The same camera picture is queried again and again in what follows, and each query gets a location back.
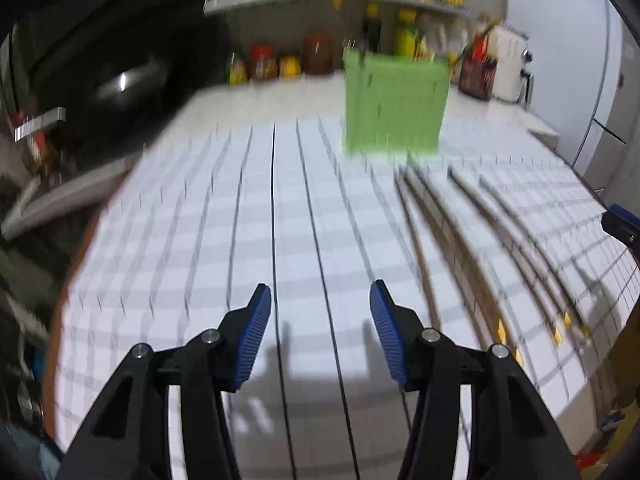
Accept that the white refrigerator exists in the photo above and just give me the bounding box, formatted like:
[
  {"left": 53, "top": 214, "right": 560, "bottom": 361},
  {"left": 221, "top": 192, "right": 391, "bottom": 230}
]
[{"left": 505, "top": 0, "right": 640, "bottom": 201}]

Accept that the bunch of gold-tipped chopsticks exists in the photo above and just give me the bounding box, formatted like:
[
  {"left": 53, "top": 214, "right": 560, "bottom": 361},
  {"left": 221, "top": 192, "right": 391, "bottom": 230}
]
[{"left": 392, "top": 162, "right": 593, "bottom": 366}]

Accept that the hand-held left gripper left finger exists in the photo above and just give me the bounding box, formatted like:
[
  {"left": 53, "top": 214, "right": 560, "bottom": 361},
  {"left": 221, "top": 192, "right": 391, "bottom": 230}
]
[{"left": 59, "top": 283, "right": 272, "bottom": 480}]

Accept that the green perforated utensil holder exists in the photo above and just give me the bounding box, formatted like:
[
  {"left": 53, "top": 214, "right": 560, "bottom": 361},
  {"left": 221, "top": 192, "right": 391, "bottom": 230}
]
[{"left": 341, "top": 49, "right": 450, "bottom": 157}]

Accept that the black range hood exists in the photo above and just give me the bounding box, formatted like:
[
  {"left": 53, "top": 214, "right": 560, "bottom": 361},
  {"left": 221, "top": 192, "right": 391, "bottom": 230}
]
[{"left": 0, "top": 0, "right": 236, "bottom": 126}]

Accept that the green yellow-cap bottle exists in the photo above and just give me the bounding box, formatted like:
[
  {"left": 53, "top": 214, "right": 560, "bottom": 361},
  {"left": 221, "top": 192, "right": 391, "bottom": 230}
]
[{"left": 395, "top": 10, "right": 419, "bottom": 56}]

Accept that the red-label sauce jar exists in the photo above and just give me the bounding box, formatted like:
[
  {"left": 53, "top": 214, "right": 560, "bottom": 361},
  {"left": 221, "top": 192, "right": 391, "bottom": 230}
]
[{"left": 249, "top": 46, "right": 277, "bottom": 81}]

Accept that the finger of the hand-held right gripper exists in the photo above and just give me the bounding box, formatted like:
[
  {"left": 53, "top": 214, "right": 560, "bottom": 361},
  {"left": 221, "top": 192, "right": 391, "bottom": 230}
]
[{"left": 601, "top": 205, "right": 640, "bottom": 257}]

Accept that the silver metal handle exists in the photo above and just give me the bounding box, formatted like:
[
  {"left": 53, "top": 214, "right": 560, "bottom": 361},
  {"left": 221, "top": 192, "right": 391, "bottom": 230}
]
[{"left": 14, "top": 107, "right": 67, "bottom": 141}]

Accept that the white kitchen appliance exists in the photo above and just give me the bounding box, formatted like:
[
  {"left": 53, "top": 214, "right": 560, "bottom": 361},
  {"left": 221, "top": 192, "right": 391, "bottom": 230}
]
[{"left": 492, "top": 24, "right": 534, "bottom": 106}]

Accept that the white black-checked tablecloth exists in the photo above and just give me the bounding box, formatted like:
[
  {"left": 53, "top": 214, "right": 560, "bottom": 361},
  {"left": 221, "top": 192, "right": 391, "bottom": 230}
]
[{"left": 52, "top": 115, "right": 640, "bottom": 456}]

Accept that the green-label jar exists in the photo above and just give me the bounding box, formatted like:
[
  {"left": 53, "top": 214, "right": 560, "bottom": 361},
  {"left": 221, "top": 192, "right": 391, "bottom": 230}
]
[{"left": 227, "top": 55, "right": 249, "bottom": 86}]

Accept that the steel wok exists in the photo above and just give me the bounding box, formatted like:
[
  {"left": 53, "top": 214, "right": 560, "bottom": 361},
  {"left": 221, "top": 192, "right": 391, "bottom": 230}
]
[{"left": 82, "top": 57, "right": 173, "bottom": 108}]

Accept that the red-lid brown sauce jar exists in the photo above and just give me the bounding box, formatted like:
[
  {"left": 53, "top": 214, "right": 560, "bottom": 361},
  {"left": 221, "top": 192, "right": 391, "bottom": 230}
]
[{"left": 302, "top": 35, "right": 334, "bottom": 76}]

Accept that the dark red-label container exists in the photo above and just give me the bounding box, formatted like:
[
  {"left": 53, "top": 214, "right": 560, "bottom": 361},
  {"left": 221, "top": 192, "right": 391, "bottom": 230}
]
[{"left": 459, "top": 35, "right": 499, "bottom": 101}]

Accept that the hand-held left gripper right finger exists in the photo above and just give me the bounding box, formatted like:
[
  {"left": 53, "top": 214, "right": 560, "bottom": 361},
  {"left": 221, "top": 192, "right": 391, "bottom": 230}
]
[{"left": 369, "top": 280, "right": 583, "bottom": 480}]

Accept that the dark soy sauce bottle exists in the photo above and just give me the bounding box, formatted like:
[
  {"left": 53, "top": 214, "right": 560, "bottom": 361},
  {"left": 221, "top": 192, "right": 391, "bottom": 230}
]
[{"left": 362, "top": 4, "right": 383, "bottom": 56}]

